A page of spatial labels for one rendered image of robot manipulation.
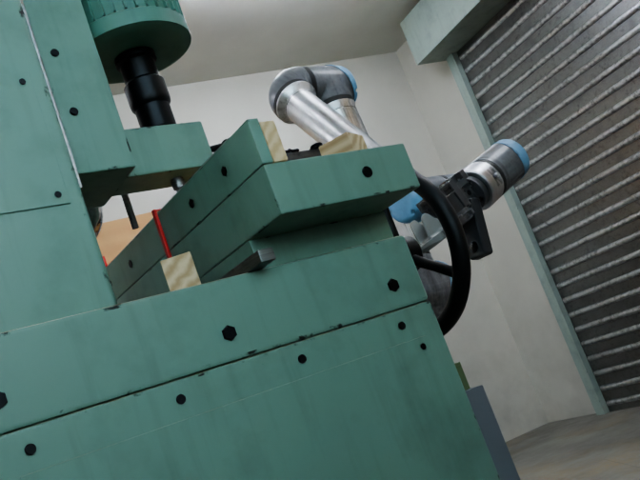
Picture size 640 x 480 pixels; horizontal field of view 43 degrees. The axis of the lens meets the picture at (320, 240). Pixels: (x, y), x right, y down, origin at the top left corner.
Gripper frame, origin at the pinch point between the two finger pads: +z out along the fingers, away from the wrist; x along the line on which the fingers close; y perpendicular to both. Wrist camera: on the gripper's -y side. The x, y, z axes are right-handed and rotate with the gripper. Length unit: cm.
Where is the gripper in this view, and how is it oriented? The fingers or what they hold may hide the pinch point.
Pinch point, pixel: (424, 250)
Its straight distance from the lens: 151.6
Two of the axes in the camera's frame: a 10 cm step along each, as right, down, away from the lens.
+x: 5.0, -3.5, -7.9
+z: -6.2, 4.9, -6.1
